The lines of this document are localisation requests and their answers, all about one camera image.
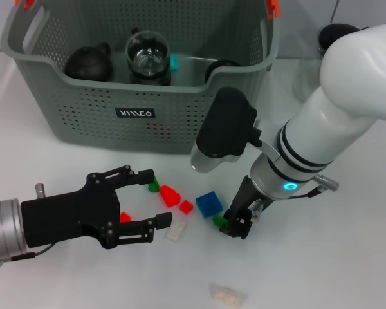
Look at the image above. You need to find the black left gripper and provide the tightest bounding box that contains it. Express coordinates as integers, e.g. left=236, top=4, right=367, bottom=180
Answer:
left=21, top=165, right=174, bottom=250

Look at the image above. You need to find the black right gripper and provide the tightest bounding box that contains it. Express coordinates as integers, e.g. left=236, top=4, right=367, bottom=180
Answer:
left=219, top=175, right=274, bottom=241

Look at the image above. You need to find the blue square plate brick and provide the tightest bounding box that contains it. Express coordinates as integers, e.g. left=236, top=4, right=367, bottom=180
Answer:
left=195, top=191, right=225, bottom=219

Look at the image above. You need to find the glass teacup with black holder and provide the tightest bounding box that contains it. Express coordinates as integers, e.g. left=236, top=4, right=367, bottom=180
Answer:
left=125, top=27, right=170, bottom=78
left=203, top=59, right=243, bottom=83
left=130, top=69, right=172, bottom=86

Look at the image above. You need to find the grey-green perforated storage bin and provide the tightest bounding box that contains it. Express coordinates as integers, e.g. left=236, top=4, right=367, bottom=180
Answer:
left=0, top=0, right=281, bottom=155

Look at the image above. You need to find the large red sloped brick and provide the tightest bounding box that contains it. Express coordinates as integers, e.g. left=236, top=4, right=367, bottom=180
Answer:
left=159, top=185, right=182, bottom=209

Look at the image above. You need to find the white flat plate brick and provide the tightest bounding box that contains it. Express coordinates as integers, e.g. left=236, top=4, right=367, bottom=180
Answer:
left=164, top=221, right=187, bottom=242

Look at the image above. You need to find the black round teapot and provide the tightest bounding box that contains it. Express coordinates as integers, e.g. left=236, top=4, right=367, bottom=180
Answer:
left=64, top=41, right=113, bottom=81

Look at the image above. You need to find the glass pitcher with black lid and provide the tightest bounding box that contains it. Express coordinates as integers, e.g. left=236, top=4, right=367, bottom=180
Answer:
left=292, top=22, right=364, bottom=102

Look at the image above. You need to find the right wrist cable with plug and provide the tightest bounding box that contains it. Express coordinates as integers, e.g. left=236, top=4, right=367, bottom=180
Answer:
left=250, top=173, right=340, bottom=223

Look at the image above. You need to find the wrist cable with plug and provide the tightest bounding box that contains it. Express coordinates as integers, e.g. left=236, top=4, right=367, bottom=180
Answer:
left=0, top=243, right=55, bottom=268
left=250, top=173, right=340, bottom=223

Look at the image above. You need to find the left wrist cable with plug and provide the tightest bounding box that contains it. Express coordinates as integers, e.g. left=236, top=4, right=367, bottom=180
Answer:
left=0, top=243, right=55, bottom=268

